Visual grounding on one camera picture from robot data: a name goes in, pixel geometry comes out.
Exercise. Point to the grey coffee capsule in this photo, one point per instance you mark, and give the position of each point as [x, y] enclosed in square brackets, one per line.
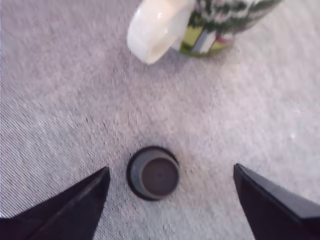
[157, 176]

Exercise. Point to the green cartoon print mug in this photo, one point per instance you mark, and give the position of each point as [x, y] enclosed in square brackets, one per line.
[212, 30]

